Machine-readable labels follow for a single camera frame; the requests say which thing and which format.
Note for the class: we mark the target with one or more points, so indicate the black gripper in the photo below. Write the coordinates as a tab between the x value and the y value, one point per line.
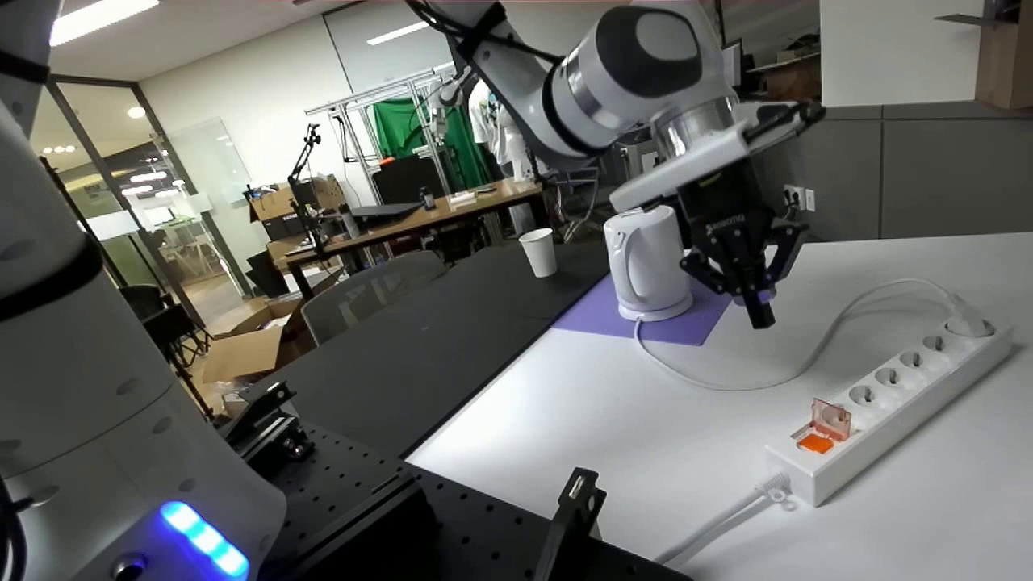
727	214

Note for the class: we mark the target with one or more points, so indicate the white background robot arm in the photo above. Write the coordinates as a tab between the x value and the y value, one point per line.
519	164

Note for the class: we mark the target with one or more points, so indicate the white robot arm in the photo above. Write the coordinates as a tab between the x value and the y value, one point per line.
625	75

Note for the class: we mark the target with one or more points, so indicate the white electric kettle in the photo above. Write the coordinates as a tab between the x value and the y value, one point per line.
647	264

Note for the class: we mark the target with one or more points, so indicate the purple mat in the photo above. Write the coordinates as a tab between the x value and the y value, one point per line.
597	312

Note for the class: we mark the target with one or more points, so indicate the white power strip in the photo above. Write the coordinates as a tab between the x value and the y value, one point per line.
905	407

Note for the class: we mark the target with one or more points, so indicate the white paper cup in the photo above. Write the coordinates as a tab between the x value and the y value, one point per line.
538	253

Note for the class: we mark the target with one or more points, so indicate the black mounting clamp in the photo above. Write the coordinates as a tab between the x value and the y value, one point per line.
569	519

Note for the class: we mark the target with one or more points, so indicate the wooden desk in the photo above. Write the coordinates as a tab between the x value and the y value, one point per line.
429	218

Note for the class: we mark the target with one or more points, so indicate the black table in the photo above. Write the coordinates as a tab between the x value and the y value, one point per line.
429	344

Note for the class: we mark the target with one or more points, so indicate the green cloth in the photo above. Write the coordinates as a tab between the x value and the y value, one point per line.
421	135

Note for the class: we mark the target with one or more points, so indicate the grey office chair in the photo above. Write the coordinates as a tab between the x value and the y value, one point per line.
365	293

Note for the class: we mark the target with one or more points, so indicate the black perforated breadboard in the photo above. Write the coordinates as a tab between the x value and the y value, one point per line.
355	505

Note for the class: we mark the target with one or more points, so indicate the open cardboard box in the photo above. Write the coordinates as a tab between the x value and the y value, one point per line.
285	200

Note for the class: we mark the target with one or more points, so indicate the cardboard box on floor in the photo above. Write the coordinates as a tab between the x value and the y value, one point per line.
244	358

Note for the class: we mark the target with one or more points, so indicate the white wall socket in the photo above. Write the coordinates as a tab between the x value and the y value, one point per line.
797	197

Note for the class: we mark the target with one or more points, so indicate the black camera tripod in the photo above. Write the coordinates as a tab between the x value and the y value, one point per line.
306	182

